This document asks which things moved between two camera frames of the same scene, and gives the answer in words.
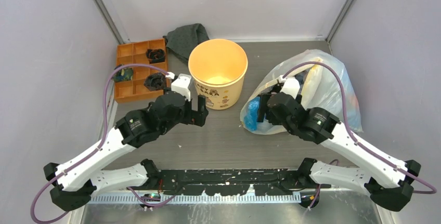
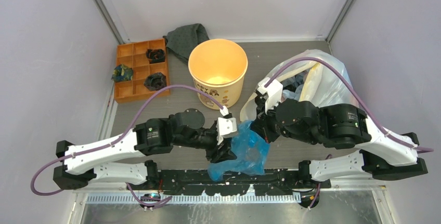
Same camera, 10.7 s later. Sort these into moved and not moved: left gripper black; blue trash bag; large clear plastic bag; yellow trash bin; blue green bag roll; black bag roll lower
Moved: blue trash bag; left gripper black
Not moved: blue green bag roll; black bag roll lower; yellow trash bin; large clear plastic bag
